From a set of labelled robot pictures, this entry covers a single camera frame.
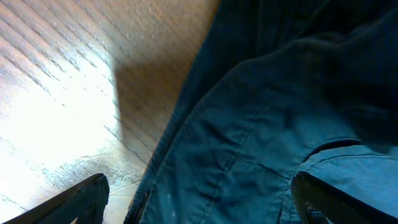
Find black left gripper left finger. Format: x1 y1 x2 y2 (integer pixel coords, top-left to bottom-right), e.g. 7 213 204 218
4 173 109 224

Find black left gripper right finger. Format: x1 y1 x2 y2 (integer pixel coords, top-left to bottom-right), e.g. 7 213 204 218
290 171 397 224

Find dark blue denim shorts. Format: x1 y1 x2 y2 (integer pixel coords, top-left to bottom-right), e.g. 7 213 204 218
124 0 397 223

